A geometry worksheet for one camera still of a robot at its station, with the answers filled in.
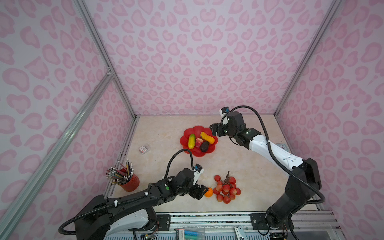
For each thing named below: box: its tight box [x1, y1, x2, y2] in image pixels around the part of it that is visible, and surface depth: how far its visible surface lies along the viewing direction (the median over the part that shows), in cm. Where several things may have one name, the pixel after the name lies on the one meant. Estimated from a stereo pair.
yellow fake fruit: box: [200, 131, 215, 145], surface depth 103 cm
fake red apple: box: [195, 137, 203, 148], surface depth 102 cm
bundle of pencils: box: [105, 159, 135, 185], surface depth 75 cm
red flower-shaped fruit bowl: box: [180, 126, 219, 157], surface depth 103 cm
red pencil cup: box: [119, 167, 140, 192], surface depth 80 cm
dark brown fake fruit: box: [200, 141, 209, 153], surface depth 99 cm
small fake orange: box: [204, 187, 214, 198], surface depth 82 cm
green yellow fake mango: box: [188, 133, 196, 150], surface depth 102 cm
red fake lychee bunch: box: [213, 170, 241, 204], surface depth 82 cm
